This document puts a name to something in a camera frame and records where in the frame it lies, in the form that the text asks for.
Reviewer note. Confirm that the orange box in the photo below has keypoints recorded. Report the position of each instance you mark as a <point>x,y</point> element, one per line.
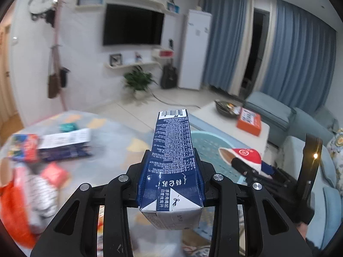
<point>249,120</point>

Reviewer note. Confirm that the white coffee table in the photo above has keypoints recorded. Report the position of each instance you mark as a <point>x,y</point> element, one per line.
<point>211,113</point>

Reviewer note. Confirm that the black wall television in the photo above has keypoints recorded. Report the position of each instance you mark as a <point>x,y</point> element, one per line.
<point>132,25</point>

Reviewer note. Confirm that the pink coat rack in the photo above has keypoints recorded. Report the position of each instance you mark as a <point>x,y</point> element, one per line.
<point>56,48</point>

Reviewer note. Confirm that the teal packet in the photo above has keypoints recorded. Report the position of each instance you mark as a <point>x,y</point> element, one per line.
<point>68,127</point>

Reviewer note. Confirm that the small shelf ornament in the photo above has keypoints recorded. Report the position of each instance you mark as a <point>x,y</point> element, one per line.
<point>138,56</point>

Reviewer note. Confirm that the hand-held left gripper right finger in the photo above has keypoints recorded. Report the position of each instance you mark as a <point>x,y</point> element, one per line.
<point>209,184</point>

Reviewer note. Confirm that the short wavy white shelf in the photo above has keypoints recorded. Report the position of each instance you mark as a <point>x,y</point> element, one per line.
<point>131,64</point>

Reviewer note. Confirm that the light blue sofa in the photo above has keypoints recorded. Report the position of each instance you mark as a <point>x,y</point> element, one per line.
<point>270,112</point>

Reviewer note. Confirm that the black picture frame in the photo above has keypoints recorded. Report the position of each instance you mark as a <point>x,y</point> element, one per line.
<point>115,59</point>

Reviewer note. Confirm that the green potted plant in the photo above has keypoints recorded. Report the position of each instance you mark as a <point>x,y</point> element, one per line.
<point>139,81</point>

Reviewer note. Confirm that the blue white milk carton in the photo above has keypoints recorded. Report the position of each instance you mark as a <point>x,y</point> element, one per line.
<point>67,144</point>
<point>171,152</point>

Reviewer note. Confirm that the red blue box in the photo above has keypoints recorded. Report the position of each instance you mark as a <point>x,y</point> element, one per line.
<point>24,147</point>

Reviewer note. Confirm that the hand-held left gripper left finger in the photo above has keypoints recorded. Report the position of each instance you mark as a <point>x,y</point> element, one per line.
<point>134,182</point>

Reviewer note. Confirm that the orange plastic bag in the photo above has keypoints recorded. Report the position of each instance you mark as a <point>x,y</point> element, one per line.
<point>16,208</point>

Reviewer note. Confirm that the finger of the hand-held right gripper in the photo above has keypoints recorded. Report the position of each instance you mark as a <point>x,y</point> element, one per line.
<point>242,167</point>

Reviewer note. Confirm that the floral pillow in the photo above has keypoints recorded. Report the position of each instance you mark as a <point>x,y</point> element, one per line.
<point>337,144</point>

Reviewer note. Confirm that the blue curtain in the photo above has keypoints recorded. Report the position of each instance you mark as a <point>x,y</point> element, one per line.
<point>222,40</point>
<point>297,53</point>

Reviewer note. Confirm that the small red box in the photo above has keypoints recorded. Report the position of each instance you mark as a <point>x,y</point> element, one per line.
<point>53,174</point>

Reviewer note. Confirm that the brown hanging bag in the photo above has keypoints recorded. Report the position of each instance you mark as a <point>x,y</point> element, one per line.
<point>53,85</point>

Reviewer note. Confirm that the red white paper cup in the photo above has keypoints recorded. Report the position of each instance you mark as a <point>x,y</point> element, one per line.
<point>241,154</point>

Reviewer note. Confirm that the blue white box shelf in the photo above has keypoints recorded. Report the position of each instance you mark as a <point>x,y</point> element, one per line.
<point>89,0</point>

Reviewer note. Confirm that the dark bowl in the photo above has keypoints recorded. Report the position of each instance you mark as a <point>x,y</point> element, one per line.
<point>223,108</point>

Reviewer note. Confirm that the white refrigerator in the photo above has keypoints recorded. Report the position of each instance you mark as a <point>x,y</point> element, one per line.
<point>194,50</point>

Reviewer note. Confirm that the red white box shelf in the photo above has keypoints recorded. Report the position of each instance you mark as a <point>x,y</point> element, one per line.
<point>163,53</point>

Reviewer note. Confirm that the teal plastic basket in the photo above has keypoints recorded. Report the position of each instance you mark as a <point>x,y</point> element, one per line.
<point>211,144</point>

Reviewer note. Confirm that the black guitar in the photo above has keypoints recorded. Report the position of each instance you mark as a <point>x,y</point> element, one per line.
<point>168,76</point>

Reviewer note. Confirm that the black hanging bag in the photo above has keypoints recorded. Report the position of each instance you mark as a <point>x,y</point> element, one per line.
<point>64,76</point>

